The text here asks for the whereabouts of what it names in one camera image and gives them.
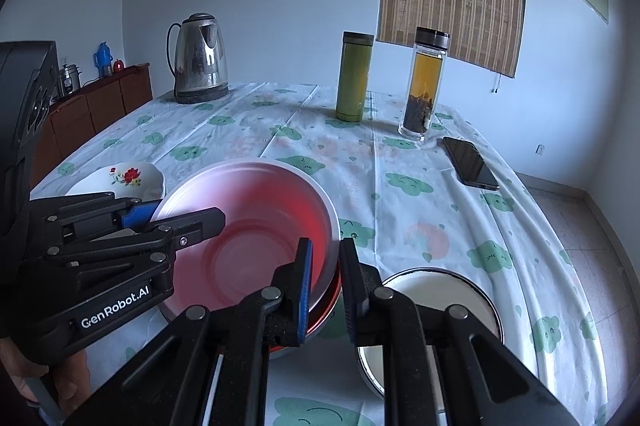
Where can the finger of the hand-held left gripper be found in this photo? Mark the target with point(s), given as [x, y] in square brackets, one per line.
[195, 223]
[137, 212]

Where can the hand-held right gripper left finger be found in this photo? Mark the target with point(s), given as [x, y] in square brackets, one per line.
[305, 291]

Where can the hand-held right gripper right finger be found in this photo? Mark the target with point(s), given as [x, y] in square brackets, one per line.
[348, 291]

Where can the small red flower white plate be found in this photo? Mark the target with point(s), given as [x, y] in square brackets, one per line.
[125, 180]

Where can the person's left hand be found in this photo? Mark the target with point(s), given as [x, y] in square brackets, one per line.
[72, 376]

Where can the white enamel bowl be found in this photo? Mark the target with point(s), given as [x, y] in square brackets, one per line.
[435, 287]

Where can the brown wooden cabinet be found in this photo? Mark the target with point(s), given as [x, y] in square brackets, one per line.
[100, 106]

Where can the cloud print tablecloth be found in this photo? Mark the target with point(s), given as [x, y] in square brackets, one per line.
[350, 166]

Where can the dark kettle base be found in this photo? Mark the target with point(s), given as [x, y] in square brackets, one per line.
[200, 97]

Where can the silver rice cooker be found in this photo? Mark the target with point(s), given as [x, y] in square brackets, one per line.
[68, 81]

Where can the small red jar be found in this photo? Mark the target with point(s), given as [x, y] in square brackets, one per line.
[118, 65]

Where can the blue thermos jug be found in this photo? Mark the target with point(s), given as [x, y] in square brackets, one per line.
[102, 61]

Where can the stainless steel electric kettle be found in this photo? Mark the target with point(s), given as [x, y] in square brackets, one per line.
[197, 56]

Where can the black smartphone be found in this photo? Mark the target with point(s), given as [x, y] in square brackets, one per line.
[470, 162]

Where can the green thermos flask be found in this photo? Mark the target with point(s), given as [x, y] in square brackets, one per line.
[354, 81]

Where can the glass tea bottle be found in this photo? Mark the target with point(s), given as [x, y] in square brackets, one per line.
[422, 86]

